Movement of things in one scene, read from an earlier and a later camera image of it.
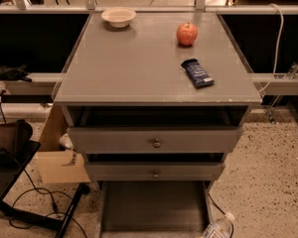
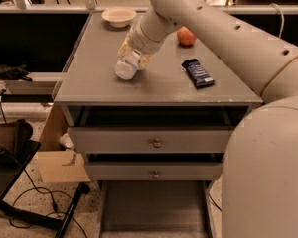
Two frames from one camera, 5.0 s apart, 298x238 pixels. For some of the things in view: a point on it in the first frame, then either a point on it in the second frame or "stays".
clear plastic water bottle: x=222 y=228 to x=126 y=67
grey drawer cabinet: x=156 y=97 stays
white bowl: x=118 y=17 stays
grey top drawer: x=155 y=139 stays
